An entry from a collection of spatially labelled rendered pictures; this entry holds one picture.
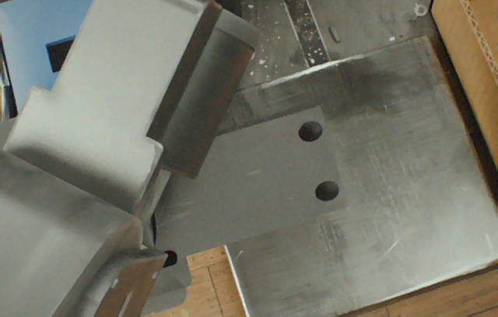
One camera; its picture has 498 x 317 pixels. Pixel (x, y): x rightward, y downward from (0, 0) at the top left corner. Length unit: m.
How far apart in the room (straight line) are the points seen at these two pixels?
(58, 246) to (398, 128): 0.41
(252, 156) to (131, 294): 0.12
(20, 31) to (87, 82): 0.29
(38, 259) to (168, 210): 0.14
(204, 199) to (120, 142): 0.09
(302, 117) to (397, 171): 0.24
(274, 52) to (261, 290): 0.17
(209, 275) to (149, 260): 0.34
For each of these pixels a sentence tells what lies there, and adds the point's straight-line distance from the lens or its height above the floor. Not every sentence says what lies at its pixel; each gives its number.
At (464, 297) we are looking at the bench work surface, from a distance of 0.66.
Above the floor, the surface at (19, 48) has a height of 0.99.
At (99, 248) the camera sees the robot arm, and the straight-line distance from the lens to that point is 0.28.
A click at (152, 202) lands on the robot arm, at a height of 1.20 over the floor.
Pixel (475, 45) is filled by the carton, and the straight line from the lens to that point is 0.64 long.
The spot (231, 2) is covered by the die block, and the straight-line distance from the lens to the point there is 0.67.
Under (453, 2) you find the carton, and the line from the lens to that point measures 0.66.
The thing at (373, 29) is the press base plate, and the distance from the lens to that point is 0.71.
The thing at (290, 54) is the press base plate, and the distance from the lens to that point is 0.70.
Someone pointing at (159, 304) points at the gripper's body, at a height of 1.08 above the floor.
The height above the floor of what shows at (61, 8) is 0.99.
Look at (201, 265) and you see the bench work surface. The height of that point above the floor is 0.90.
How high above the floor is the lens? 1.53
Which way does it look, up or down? 70 degrees down
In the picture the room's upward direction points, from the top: 6 degrees counter-clockwise
